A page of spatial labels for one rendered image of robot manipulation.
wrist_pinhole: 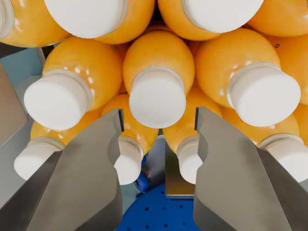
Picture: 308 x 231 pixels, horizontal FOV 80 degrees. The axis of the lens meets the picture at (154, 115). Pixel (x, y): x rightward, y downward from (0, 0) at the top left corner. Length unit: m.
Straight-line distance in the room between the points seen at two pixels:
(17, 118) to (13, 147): 0.68
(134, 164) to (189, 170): 0.05
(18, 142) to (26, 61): 0.71
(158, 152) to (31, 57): 1.26
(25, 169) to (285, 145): 0.22
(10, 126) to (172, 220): 0.28
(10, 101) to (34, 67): 1.25
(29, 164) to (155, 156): 0.26
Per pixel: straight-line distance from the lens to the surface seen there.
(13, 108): 0.30
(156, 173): 0.44
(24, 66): 1.57
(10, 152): 0.97
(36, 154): 0.19
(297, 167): 0.20
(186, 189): 0.29
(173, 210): 0.37
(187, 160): 0.16
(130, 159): 0.16
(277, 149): 0.18
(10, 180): 0.99
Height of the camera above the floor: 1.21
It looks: 58 degrees down
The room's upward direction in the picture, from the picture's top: 176 degrees counter-clockwise
